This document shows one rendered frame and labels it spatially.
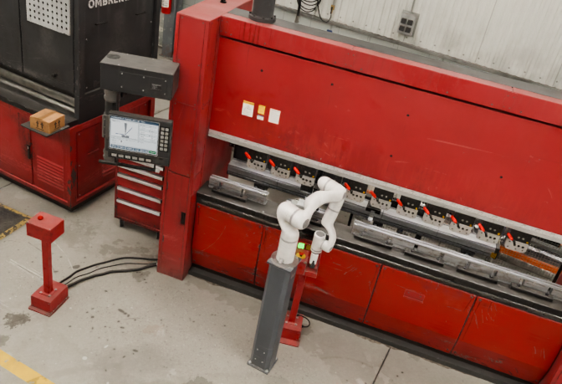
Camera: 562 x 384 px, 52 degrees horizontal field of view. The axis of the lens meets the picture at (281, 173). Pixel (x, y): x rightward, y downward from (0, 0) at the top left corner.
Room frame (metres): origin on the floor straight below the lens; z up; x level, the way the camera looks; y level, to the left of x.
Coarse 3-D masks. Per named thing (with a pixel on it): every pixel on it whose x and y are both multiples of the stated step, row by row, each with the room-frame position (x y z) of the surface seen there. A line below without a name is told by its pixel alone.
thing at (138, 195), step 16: (128, 160) 4.34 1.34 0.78; (128, 176) 4.33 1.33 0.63; (144, 176) 4.30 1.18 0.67; (160, 176) 4.27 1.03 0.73; (128, 192) 4.34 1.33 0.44; (144, 192) 4.30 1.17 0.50; (160, 192) 4.27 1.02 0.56; (128, 208) 4.34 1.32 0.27; (144, 208) 4.28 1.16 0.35; (160, 208) 4.27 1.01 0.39; (144, 224) 4.31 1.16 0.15; (160, 224) 4.26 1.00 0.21
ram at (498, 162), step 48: (240, 48) 3.98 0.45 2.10; (240, 96) 3.97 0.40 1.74; (288, 96) 3.89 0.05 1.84; (336, 96) 3.82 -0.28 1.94; (384, 96) 3.75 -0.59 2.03; (432, 96) 3.68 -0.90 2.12; (240, 144) 3.96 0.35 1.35; (288, 144) 3.88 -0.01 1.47; (336, 144) 3.80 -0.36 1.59; (384, 144) 3.73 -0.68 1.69; (432, 144) 3.66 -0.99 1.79; (480, 144) 3.60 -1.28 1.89; (528, 144) 3.54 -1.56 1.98; (432, 192) 3.64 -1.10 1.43; (480, 192) 3.57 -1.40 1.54; (528, 192) 3.51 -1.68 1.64
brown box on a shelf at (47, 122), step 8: (40, 112) 4.31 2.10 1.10; (48, 112) 4.33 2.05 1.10; (56, 112) 4.36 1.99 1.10; (32, 120) 4.21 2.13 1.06; (40, 120) 4.19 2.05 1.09; (48, 120) 4.19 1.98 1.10; (56, 120) 4.25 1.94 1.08; (32, 128) 4.21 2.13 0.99; (40, 128) 4.19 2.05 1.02; (48, 128) 4.17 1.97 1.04; (56, 128) 4.25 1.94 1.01; (64, 128) 4.31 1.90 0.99
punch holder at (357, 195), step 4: (352, 180) 3.76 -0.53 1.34; (348, 184) 3.76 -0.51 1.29; (352, 184) 3.76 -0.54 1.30; (356, 184) 3.75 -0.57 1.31; (360, 184) 3.75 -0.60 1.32; (364, 184) 3.74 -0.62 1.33; (352, 188) 3.76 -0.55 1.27; (356, 188) 3.75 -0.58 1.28; (360, 188) 3.74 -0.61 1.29; (364, 188) 3.74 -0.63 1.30; (348, 192) 3.76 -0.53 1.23; (356, 192) 3.75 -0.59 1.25; (360, 192) 3.74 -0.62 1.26; (348, 196) 3.76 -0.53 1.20; (352, 196) 3.75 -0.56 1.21; (356, 196) 3.75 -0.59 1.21; (360, 196) 3.74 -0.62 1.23; (364, 196) 3.73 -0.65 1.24; (356, 200) 3.74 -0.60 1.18; (360, 200) 3.74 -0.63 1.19
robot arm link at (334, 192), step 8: (328, 184) 3.39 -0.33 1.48; (336, 184) 3.38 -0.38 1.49; (320, 192) 3.29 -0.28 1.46; (328, 192) 3.30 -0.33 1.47; (336, 192) 3.31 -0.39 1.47; (344, 192) 3.33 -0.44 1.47; (312, 200) 3.21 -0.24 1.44; (320, 200) 3.24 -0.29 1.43; (328, 200) 3.29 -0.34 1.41; (336, 200) 3.31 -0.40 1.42; (304, 208) 3.18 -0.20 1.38; (312, 208) 3.15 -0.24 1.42; (296, 216) 3.04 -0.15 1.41; (304, 216) 3.05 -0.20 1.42; (296, 224) 3.01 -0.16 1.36; (304, 224) 3.02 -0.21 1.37
